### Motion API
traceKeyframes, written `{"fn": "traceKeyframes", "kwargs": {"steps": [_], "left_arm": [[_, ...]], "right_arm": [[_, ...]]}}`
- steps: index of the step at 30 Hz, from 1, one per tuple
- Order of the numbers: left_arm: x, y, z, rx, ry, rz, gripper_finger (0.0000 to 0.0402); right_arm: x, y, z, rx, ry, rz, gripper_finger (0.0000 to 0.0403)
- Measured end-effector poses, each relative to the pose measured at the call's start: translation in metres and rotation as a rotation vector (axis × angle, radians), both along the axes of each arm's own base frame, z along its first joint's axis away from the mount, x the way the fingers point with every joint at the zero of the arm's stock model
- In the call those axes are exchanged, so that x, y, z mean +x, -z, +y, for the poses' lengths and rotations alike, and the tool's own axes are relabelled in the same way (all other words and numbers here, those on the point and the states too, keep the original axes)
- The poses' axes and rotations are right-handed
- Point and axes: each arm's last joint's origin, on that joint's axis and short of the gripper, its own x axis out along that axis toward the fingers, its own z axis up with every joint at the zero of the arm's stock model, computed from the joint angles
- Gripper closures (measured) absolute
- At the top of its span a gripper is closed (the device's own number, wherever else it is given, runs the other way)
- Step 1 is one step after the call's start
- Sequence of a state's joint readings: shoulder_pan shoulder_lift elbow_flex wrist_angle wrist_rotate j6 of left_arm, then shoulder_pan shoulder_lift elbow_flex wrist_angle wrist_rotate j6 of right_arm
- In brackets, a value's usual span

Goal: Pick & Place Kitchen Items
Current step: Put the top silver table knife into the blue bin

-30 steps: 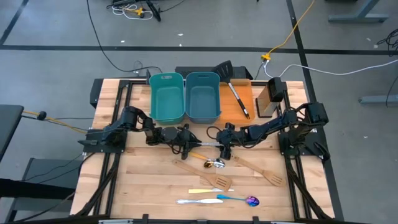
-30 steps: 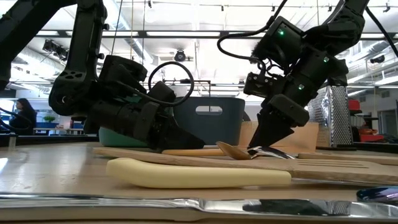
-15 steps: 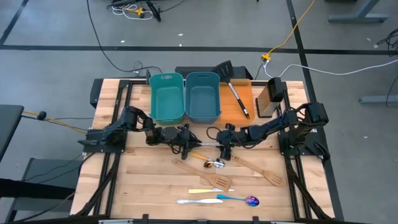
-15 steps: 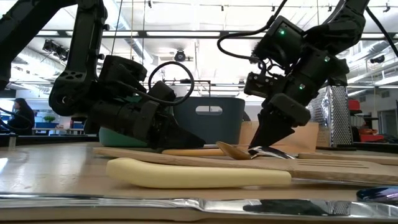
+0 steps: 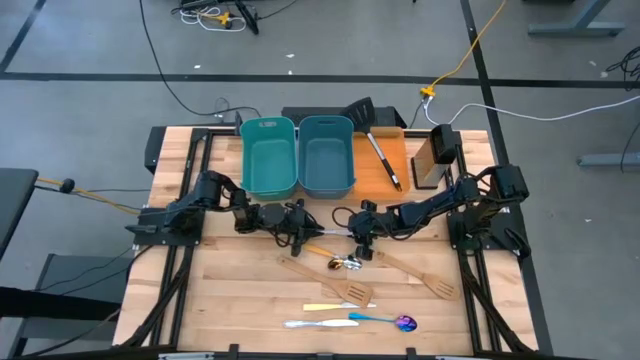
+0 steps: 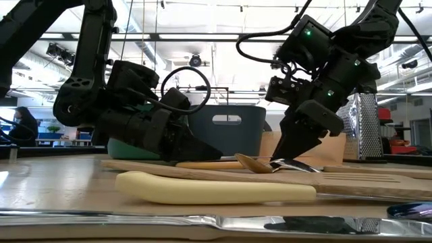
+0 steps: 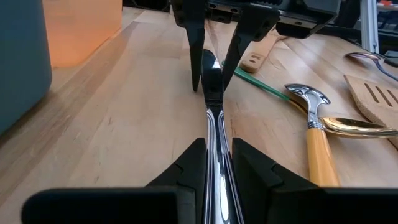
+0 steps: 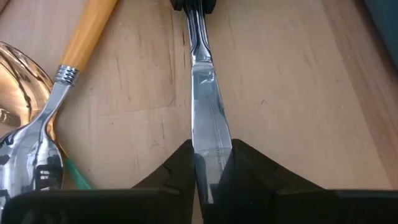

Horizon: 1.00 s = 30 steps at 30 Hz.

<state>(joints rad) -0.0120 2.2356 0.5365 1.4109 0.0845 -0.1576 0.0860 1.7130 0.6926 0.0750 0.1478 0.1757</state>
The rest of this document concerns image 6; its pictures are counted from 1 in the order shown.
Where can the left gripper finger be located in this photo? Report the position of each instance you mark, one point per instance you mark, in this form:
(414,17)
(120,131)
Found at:
(192,150)

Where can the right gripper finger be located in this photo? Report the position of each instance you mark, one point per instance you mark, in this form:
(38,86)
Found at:
(297,138)

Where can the slim steel table knife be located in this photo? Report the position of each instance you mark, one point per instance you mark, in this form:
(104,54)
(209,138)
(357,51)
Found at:
(297,165)

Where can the large wooden slotted spatula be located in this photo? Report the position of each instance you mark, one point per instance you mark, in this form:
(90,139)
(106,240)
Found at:
(354,185)

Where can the white plastic knife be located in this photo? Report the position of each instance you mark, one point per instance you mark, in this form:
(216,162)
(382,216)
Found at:
(135,224)

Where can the iridescent blue spoon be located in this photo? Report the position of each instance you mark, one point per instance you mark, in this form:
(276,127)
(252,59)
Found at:
(410,211)

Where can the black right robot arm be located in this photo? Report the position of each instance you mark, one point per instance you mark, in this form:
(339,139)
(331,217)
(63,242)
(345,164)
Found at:
(371,27)

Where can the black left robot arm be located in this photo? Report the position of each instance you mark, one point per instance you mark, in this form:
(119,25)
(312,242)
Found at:
(94,50)

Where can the green plastic bin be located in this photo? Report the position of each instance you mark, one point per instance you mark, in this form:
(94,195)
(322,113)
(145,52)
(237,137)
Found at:
(128,152)

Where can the orange wooden board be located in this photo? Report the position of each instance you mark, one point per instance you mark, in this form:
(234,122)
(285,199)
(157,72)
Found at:
(332,148)

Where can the blue-grey plastic bin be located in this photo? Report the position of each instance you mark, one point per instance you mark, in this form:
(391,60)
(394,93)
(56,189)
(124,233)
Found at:
(236,141)

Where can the wooden black box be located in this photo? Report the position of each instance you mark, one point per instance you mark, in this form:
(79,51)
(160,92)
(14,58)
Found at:
(366,135)

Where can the small green plant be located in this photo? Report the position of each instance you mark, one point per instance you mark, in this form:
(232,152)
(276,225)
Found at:
(54,129)

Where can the red storage bins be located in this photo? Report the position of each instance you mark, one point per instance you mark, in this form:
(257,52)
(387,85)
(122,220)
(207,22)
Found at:
(401,146)

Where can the black ceiling spotlight cluster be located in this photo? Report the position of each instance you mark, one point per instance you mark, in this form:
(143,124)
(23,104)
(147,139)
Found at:
(62,54)

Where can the person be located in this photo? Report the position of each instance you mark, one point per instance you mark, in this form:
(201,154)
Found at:
(25,128)

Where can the overhead bar with light strips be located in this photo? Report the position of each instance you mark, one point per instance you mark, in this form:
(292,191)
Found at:
(199,36)

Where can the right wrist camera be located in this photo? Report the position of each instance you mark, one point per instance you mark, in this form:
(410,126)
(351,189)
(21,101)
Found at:
(283,91)

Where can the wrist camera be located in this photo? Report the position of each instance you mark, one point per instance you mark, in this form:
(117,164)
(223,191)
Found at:
(283,91)
(175,99)

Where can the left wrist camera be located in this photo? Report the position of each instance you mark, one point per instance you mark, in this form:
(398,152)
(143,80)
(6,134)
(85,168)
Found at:
(175,99)

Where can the black round ceiling camera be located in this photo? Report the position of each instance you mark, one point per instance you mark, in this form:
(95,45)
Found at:
(195,61)

